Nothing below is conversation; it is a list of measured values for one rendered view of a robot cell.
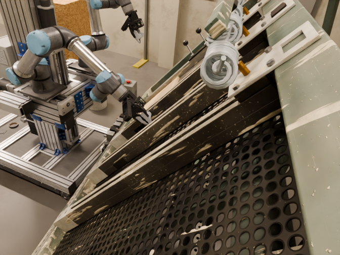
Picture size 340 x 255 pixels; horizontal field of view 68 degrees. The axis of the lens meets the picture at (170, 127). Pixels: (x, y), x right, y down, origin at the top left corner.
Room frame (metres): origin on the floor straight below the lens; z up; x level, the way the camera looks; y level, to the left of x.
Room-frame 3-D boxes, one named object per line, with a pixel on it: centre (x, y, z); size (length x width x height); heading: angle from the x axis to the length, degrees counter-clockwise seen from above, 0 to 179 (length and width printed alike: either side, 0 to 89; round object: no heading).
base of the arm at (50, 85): (1.53, 0.93, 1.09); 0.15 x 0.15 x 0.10
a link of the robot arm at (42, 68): (1.53, 0.93, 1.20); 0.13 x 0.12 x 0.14; 155
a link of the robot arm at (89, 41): (2.01, 0.77, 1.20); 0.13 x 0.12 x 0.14; 136
